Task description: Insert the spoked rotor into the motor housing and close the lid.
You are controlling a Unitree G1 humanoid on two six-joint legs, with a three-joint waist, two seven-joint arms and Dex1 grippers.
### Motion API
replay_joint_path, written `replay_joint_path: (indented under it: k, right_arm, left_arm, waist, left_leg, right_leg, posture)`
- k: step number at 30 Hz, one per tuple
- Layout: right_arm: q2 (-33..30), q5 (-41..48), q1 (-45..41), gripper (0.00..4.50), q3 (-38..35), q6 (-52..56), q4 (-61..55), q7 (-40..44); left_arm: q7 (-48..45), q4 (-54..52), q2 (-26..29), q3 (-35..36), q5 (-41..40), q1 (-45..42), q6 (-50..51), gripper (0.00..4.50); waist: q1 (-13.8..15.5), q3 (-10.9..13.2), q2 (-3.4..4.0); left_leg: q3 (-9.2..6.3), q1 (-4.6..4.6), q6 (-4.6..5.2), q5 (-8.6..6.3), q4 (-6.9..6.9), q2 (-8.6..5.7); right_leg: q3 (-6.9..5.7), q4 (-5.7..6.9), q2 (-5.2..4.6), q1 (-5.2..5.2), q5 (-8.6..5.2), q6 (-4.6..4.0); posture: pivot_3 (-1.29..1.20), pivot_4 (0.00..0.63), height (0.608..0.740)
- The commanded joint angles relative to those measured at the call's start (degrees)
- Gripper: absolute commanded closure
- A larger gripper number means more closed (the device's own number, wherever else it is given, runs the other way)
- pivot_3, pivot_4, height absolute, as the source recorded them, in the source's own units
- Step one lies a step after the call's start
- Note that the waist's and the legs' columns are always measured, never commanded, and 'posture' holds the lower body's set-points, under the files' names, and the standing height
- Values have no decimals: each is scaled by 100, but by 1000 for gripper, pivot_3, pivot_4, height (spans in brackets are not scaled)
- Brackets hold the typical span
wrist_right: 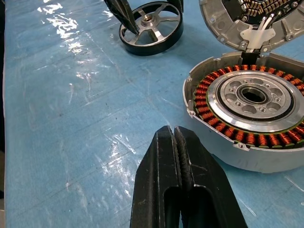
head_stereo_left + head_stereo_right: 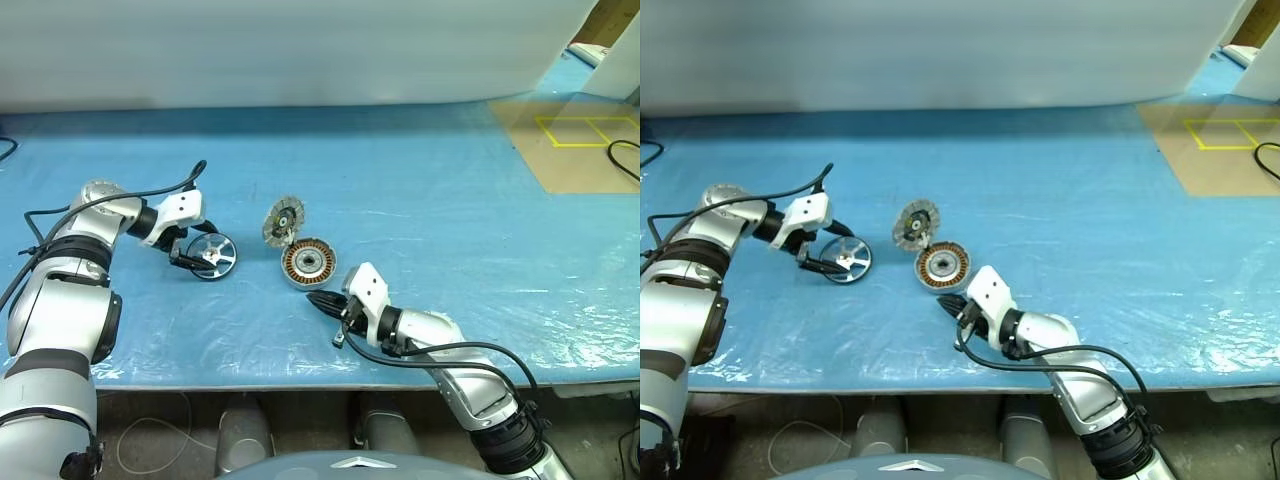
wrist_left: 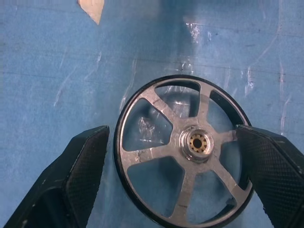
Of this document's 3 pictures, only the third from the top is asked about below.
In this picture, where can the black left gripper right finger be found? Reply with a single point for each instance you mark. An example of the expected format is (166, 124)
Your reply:
(278, 178)

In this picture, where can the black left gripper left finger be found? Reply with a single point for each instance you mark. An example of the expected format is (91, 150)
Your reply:
(71, 185)

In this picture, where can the silver spoked motor rotor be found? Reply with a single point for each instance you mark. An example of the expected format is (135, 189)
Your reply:
(164, 111)

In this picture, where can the blue plastic table sheet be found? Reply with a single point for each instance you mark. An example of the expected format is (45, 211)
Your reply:
(47, 71)

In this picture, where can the small beige tape scrap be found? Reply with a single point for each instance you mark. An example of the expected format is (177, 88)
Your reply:
(91, 8)

